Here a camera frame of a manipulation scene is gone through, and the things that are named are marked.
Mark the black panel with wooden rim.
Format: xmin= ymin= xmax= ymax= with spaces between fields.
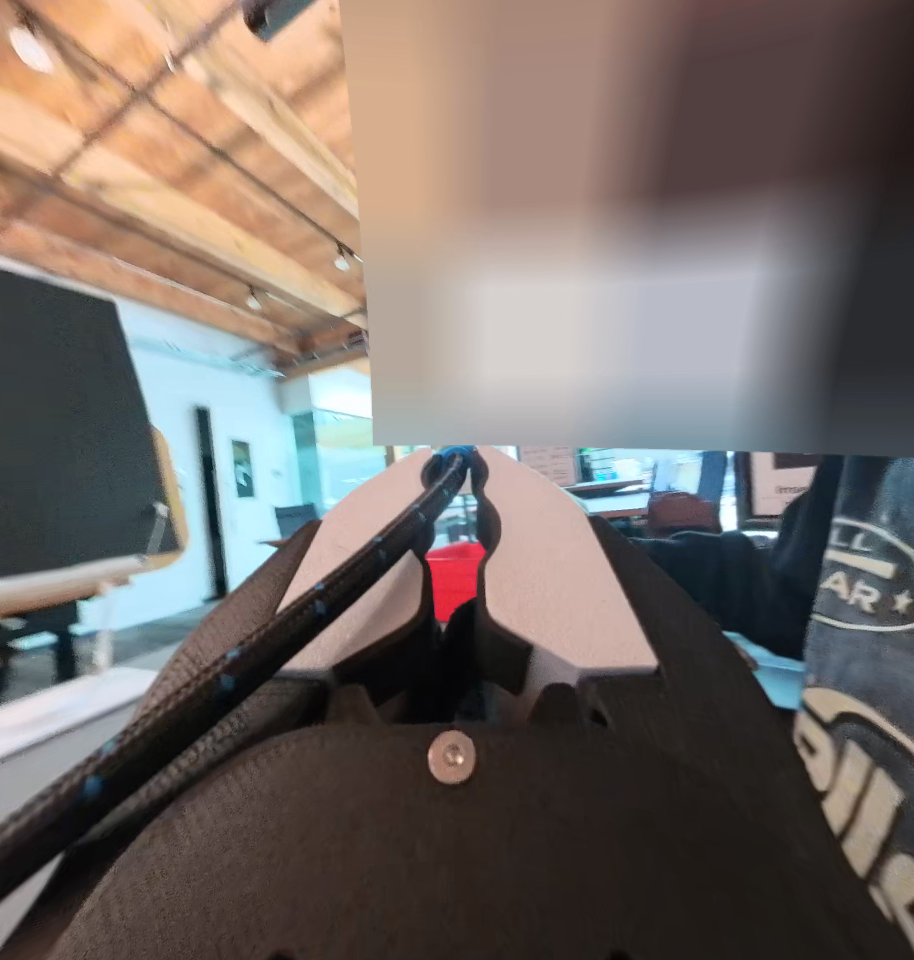
xmin=0 ymin=255 xmax=190 ymax=594

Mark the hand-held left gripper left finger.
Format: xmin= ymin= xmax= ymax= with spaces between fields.
xmin=256 ymin=448 xmax=469 ymax=674

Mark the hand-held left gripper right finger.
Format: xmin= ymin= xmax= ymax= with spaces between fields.
xmin=472 ymin=446 xmax=660 ymax=687

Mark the person's right forearm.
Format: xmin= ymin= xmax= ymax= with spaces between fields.
xmin=637 ymin=453 xmax=844 ymax=661

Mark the person's dark printed shirt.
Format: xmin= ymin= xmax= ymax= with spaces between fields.
xmin=798 ymin=450 xmax=914 ymax=960

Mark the red plastic bin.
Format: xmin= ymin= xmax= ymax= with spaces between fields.
xmin=427 ymin=543 xmax=489 ymax=624

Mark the black braided hdmi cable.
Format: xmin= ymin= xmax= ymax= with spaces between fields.
xmin=0 ymin=446 xmax=479 ymax=922

